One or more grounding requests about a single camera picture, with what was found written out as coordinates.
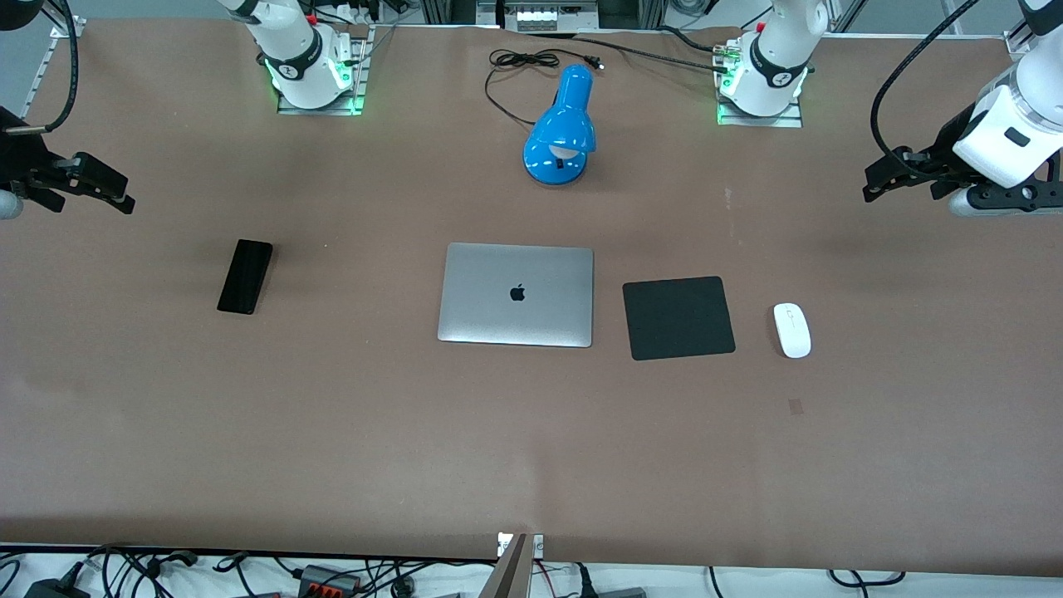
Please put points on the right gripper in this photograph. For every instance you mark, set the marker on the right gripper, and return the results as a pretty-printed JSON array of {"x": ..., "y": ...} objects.
[{"x": 18, "y": 159}]

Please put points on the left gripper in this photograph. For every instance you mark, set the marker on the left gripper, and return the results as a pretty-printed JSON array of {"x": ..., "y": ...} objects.
[{"x": 940, "y": 151}]

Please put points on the black smartphone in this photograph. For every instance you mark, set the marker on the black smartphone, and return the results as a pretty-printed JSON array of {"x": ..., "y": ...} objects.
[{"x": 245, "y": 276}]

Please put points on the white computer mouse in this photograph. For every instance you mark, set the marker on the white computer mouse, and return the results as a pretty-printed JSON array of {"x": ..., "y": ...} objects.
[{"x": 792, "y": 330}]

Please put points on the black mouse pad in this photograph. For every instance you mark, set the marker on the black mouse pad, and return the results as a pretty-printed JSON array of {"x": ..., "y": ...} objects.
[{"x": 678, "y": 318}]

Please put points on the brown table cover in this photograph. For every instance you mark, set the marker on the brown table cover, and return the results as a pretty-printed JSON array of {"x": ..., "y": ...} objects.
[{"x": 332, "y": 432}]

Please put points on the blue desk lamp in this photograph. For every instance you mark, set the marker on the blue desk lamp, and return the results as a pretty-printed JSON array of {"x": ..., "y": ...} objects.
[{"x": 565, "y": 124}]

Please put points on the black power adapter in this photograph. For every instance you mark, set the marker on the black power adapter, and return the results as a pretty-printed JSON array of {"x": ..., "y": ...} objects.
[{"x": 54, "y": 588}]

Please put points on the white power strip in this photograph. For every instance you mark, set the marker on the white power strip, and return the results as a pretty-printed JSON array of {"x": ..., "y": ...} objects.
[{"x": 540, "y": 17}]

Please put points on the silver closed laptop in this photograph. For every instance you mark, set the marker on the silver closed laptop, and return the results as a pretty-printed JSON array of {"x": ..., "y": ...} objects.
[{"x": 515, "y": 295}]

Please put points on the black orange connector block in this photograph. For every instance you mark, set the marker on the black orange connector block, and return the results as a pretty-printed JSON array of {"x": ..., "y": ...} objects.
[{"x": 328, "y": 579}]

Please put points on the aluminium table bracket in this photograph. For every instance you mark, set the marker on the aluminium table bracket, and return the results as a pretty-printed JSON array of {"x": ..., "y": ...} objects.
[
  {"x": 1020, "y": 43},
  {"x": 66, "y": 28}
]

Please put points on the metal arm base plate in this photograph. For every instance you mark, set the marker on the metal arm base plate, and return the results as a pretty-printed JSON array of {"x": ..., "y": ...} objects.
[
  {"x": 359, "y": 83},
  {"x": 760, "y": 120}
]

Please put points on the aluminium frame post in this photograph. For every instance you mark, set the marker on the aluminium frame post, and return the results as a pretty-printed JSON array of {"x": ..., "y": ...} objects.
[{"x": 448, "y": 10}]

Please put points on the white beam bracket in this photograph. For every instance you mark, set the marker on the white beam bracket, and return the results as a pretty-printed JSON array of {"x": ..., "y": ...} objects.
[{"x": 537, "y": 545}]

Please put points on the grey camera stand beam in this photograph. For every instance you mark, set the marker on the grey camera stand beam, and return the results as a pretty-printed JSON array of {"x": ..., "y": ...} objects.
[{"x": 508, "y": 573}]

